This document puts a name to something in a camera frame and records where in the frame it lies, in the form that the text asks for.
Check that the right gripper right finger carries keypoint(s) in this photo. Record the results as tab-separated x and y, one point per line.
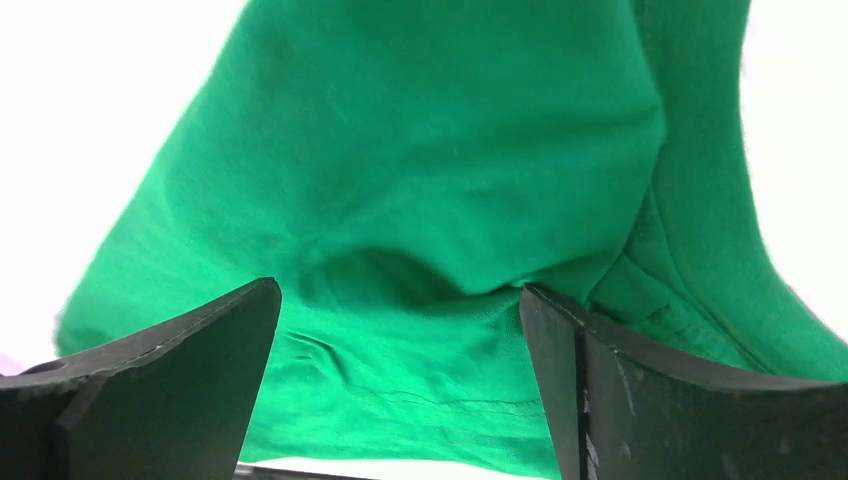
620	405

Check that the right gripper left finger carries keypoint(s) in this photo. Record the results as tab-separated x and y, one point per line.
172	401

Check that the green t-shirt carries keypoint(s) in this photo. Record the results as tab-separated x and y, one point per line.
404	168

